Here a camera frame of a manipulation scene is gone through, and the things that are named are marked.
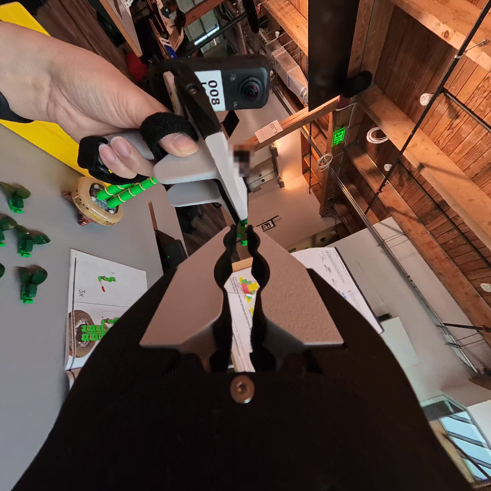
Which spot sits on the bright green lego plate piece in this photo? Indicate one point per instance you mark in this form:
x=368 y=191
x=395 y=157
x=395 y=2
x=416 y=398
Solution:
x=241 y=226

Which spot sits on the printed instruction sheet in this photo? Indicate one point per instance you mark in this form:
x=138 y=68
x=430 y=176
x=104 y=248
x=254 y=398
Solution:
x=333 y=268

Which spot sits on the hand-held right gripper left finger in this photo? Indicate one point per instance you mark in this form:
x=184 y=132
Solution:
x=184 y=307

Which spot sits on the black box with green lights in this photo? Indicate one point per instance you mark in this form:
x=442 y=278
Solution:
x=172 y=249

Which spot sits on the metal air duct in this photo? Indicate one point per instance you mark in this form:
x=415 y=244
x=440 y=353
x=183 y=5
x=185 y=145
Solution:
x=287 y=65

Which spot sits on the person's left hand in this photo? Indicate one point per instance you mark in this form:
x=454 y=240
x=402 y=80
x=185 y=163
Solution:
x=69 y=88

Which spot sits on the black wristband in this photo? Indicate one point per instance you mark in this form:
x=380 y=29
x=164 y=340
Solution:
x=9 y=113

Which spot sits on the white paper notice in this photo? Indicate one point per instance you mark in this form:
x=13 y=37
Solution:
x=268 y=131

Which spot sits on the distant marker sign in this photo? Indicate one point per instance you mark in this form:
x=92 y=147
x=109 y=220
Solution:
x=268 y=225

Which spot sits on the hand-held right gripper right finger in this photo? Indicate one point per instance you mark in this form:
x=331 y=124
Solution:
x=303 y=307

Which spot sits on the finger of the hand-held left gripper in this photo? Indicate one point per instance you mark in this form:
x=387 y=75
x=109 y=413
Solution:
x=228 y=172
x=191 y=193

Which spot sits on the green exit sign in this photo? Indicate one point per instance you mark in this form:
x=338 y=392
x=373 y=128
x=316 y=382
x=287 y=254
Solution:
x=338 y=137

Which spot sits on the open instruction booklet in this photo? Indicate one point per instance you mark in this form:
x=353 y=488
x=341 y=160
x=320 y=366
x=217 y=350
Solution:
x=115 y=276

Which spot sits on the yellow plastic bin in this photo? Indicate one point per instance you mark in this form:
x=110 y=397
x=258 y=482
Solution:
x=50 y=142

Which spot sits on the cluster of green leaf sprigs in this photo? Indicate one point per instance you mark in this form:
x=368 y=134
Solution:
x=30 y=282

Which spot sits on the black hanging panel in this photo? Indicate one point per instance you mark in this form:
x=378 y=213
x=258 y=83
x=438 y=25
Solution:
x=330 y=50

